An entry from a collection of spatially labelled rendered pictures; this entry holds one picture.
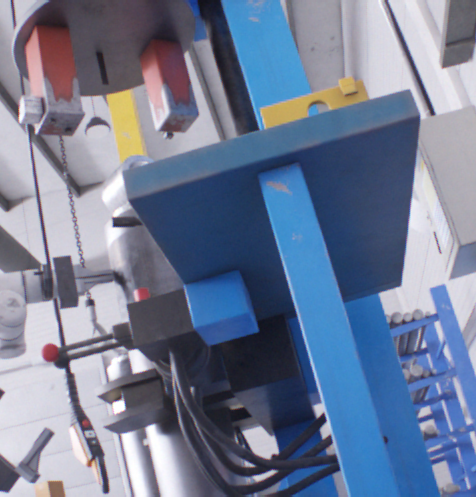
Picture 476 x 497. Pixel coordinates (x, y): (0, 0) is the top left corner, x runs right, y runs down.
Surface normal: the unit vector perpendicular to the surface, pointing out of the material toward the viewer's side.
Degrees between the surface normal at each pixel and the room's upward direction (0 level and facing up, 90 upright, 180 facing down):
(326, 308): 90
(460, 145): 90
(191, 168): 90
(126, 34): 180
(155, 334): 90
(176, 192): 180
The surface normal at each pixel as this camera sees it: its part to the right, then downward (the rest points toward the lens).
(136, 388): -0.14, -0.35
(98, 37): 0.25, 0.90
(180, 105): 0.49, -0.44
